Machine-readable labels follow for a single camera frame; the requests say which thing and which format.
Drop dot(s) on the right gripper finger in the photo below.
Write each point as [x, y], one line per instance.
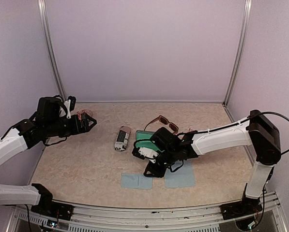
[151, 167]
[149, 174]

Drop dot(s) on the brown sunglasses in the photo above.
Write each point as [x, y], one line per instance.
[164, 121]

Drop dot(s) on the left aluminium corner post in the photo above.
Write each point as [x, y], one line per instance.
[50, 48]

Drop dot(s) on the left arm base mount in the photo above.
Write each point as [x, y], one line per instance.
[50, 208]

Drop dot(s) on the aluminium front rail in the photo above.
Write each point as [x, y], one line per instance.
[204, 218]

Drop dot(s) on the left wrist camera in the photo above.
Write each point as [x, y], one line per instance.
[70, 103]

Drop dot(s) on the blue-grey hard glasses case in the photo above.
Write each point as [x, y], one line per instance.
[144, 140]

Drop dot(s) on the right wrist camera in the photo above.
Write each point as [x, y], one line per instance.
[145, 153]

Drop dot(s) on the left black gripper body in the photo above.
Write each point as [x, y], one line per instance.
[75, 129]

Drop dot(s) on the aluminium corner post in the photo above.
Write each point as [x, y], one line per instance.
[239, 51]
[50, 48]

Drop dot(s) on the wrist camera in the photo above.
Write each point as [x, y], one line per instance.
[145, 153]
[70, 103]

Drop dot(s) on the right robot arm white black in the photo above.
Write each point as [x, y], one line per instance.
[255, 130]

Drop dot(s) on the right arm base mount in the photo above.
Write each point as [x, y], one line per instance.
[243, 207]

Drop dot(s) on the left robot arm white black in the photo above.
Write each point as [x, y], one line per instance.
[53, 118]

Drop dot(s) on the red white patterned bowl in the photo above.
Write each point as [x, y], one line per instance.
[85, 111]

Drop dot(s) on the right aluminium corner post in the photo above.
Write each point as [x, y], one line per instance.
[239, 51]

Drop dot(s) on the newspaper print glasses case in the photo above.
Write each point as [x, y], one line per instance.
[122, 138]

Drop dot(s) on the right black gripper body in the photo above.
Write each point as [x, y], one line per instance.
[170, 159]

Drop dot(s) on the blue cleaning cloth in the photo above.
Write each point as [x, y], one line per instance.
[184, 177]
[135, 181]

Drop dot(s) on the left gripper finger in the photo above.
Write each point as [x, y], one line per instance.
[89, 119]
[89, 127]

